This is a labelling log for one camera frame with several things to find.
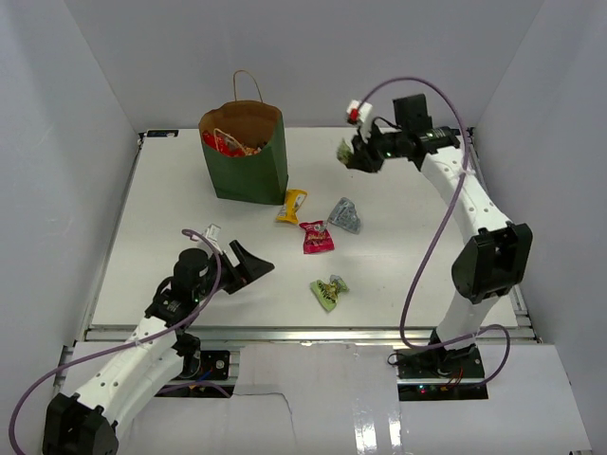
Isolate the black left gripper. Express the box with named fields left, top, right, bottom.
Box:
left=193, top=240, right=273, bottom=301

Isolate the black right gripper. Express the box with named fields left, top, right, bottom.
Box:
left=347, top=123, right=408, bottom=175

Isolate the green snack packet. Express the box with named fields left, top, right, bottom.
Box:
left=336, top=138, right=354, bottom=168
left=310, top=275, right=349, bottom=313

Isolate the green snack packet front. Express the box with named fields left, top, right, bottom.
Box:
left=310, top=275, right=349, bottom=313

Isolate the large red snack bag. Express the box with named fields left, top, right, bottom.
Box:
left=202, top=129, right=262, bottom=157

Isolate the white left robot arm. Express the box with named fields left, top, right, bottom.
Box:
left=42, top=241, right=274, bottom=454

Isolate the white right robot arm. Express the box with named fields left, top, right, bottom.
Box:
left=343, top=95, right=533, bottom=378

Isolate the green paper bag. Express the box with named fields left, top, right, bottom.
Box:
left=198, top=82, right=288, bottom=206

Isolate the grey foil snack packet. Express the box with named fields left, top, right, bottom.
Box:
left=327, top=197, right=361, bottom=234

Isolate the pink snack packet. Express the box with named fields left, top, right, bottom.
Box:
left=299, top=220, right=335, bottom=254

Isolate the yellow snack packet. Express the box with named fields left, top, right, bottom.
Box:
left=275, top=190, right=307, bottom=225

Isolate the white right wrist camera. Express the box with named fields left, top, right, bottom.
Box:
left=345, top=100, right=373, bottom=137

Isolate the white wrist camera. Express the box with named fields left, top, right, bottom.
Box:
left=345, top=100, right=373, bottom=137
left=202, top=224, right=223, bottom=254

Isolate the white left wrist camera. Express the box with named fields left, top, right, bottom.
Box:
left=202, top=224, right=223, bottom=254

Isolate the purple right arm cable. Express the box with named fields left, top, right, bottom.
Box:
left=359, top=78, right=512, bottom=388

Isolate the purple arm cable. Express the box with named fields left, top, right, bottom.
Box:
left=359, top=78, right=512, bottom=388
left=8, top=228, right=233, bottom=455

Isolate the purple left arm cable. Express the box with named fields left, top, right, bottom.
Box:
left=8, top=228, right=233, bottom=455

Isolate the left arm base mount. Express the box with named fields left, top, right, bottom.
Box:
left=173, top=350, right=233, bottom=398

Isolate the aluminium table frame rail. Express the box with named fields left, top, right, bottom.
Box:
left=40, top=127, right=556, bottom=455

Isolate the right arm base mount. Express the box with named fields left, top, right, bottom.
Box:
left=387, top=347, right=488, bottom=402

